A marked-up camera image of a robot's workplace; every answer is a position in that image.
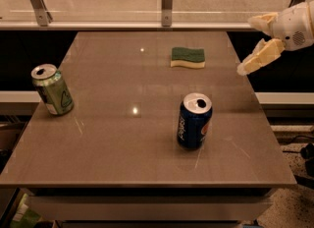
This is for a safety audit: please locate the green and yellow sponge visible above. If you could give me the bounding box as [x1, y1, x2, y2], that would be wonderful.
[171, 47, 205, 69]

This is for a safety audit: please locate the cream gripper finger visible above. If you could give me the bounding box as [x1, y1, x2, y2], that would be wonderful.
[237, 38, 285, 76]
[247, 13, 278, 36]

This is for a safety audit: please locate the green soda can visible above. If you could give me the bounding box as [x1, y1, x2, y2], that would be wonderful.
[31, 64, 74, 115]

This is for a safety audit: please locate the left metal rail bracket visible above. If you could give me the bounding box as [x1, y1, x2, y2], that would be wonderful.
[29, 0, 53, 27]

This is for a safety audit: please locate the black cable on floor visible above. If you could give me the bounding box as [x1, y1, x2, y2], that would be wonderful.
[282, 135, 314, 178]

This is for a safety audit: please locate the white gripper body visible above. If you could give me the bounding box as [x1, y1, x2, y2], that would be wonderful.
[271, 1, 314, 51]

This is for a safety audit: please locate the green bag under table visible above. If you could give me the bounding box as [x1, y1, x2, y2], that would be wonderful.
[9, 194, 40, 228]

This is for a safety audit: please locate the blue Pepsi can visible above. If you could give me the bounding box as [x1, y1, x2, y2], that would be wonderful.
[177, 92, 213, 149]

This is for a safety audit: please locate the middle metal rail bracket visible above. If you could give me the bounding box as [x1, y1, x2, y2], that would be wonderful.
[161, 0, 173, 27]

